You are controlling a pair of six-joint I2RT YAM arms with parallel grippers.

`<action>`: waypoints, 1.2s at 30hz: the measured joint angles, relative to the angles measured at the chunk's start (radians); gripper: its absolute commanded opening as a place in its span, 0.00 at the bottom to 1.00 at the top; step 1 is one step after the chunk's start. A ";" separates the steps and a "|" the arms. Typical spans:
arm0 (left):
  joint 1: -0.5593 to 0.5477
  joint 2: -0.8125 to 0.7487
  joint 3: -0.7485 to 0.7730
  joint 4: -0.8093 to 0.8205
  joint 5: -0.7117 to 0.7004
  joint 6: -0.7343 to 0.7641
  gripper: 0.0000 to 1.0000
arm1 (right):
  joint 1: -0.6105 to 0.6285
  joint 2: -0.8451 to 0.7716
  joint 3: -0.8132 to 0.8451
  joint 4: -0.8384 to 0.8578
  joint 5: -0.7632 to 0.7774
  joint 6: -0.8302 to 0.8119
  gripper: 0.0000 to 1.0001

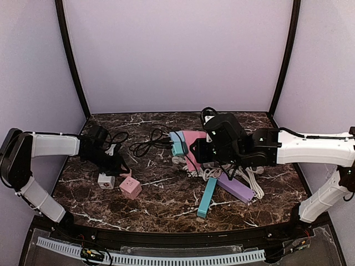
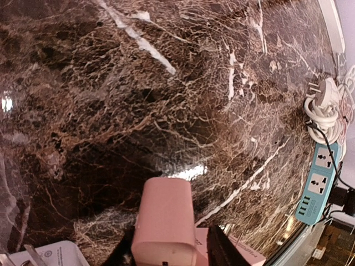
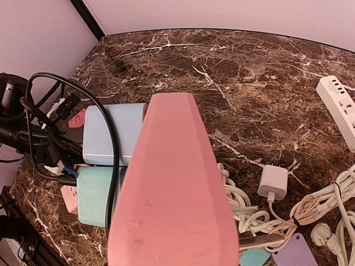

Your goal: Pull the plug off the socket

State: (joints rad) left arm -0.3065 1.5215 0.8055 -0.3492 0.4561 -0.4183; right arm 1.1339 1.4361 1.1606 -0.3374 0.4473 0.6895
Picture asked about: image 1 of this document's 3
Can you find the small salmon pink adapter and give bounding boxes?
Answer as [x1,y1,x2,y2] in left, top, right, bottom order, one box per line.
[120,171,132,178]

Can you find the white cube socket adapter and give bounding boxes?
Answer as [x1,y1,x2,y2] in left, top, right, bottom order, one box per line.
[98,173,115,190]

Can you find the pink power strip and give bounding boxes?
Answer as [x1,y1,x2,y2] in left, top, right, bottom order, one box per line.
[182,130,206,171]

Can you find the small teal adapter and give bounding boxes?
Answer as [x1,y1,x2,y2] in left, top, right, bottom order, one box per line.
[171,141,185,156]

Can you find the pink cube socket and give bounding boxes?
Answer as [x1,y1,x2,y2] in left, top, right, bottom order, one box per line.
[119,177,142,200]

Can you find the white charger with cable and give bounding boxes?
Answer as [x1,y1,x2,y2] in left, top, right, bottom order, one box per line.
[201,163,220,180]

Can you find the light blue adapter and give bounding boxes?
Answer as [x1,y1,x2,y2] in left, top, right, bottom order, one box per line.
[169,131,185,143]

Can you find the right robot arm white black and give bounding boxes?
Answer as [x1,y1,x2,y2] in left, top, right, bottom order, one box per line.
[188,127,354,223]

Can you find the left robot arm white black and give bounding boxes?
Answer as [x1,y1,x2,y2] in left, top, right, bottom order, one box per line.
[1,125,130,227]

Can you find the purple power strip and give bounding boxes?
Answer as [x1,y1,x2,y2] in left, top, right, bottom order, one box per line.
[217,173,255,204]

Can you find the teal power strip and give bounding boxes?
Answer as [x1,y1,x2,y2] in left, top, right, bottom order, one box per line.
[197,177,217,218]

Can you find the small circuit board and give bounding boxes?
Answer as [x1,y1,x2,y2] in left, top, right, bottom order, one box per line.
[80,248,104,262]

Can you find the black cable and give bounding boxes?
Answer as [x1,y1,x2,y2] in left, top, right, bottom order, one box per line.
[129,127,200,181]

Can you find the white coiled cable bundle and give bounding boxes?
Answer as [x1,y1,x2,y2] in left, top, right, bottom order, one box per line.
[171,156,222,181]

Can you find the white slotted cable duct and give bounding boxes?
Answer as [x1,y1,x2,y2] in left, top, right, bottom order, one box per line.
[36,237,266,265]

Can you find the right black frame post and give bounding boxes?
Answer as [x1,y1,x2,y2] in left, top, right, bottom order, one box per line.
[267,0,301,120]

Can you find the black frame post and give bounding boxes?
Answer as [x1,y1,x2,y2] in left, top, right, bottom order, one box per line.
[267,0,301,120]
[54,0,91,120]

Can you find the left black frame post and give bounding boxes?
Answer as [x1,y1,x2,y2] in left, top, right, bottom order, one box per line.
[54,0,91,120]

